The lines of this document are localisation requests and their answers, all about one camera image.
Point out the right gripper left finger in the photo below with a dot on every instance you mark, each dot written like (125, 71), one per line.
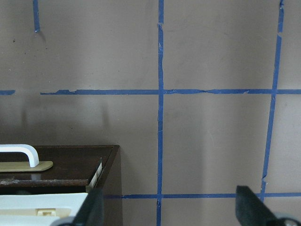
(91, 212)

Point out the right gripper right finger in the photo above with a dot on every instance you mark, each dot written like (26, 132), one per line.
(250, 210)

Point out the wooden drawer with white handle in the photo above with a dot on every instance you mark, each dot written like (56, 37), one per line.
(63, 169)

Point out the dark brown drawer cabinet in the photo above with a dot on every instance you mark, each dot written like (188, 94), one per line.
(110, 182)

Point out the cream plastic tray lid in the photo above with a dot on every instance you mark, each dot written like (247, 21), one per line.
(40, 209)

